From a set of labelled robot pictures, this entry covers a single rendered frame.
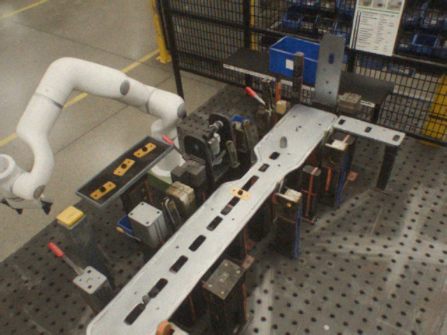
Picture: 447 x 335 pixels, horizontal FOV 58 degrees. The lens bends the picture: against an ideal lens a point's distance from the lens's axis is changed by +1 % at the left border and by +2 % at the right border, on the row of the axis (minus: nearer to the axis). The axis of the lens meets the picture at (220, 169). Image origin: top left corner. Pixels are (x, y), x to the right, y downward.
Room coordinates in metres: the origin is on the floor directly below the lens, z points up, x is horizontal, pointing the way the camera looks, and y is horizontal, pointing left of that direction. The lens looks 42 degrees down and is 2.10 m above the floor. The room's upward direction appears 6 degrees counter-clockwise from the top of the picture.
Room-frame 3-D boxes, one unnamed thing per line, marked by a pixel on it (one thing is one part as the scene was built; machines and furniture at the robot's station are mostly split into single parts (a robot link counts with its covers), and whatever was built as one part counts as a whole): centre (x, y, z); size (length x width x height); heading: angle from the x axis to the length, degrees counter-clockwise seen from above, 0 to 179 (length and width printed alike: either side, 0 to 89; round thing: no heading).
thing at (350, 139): (1.37, -0.55, 0.84); 0.11 x 0.10 x 0.28; 51
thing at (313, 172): (1.17, -0.37, 0.84); 0.11 x 0.08 x 0.29; 51
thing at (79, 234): (0.90, 0.50, 0.92); 0.08 x 0.08 x 0.44; 51
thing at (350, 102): (1.56, -0.63, 0.88); 0.08 x 0.08 x 0.36; 51
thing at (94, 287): (0.71, 0.44, 0.88); 0.11 x 0.10 x 0.36; 51
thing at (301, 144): (1.05, -0.06, 1.00); 1.38 x 0.22 x 0.02; 141
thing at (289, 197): (1.01, -0.24, 0.87); 0.12 x 0.09 x 0.35; 51
